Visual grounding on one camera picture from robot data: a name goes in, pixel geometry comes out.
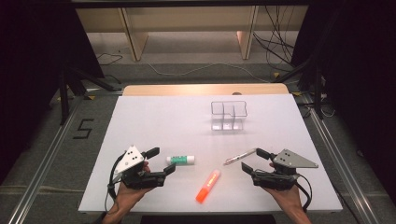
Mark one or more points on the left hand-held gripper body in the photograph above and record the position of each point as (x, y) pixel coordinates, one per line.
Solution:
(129, 158)

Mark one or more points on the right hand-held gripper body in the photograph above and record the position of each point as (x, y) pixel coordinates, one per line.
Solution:
(292, 160)

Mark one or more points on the silver pen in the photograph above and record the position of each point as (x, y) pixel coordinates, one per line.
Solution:
(239, 157)

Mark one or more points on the green and white glue stick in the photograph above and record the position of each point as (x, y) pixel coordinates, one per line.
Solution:
(180, 160)

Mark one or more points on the orange highlighter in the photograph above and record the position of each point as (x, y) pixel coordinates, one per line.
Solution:
(208, 186)

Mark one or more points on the clear plastic organizer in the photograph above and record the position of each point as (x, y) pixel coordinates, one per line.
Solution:
(229, 123)

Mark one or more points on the person's left hand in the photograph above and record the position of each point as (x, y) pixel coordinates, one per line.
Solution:
(132, 196)

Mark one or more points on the person's right hand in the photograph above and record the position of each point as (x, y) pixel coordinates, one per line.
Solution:
(288, 197)

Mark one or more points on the white table board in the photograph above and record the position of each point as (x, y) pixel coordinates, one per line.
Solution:
(171, 124)

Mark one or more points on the person's dark clothing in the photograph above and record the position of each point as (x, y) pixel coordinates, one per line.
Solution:
(205, 219)

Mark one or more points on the dark round table grommet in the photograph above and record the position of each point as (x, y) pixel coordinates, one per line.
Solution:
(237, 93)

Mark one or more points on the black metal stand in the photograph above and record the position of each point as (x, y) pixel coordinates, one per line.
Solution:
(317, 93)
(64, 99)

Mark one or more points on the wooden table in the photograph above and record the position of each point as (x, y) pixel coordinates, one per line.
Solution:
(186, 89)

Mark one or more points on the black curtain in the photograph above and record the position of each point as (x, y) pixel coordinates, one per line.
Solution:
(31, 62)
(364, 77)

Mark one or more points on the light wooden desk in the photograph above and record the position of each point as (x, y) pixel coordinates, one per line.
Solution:
(186, 18)

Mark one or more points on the aluminium floor rail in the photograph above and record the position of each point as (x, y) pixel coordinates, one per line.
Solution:
(46, 161)
(342, 161)

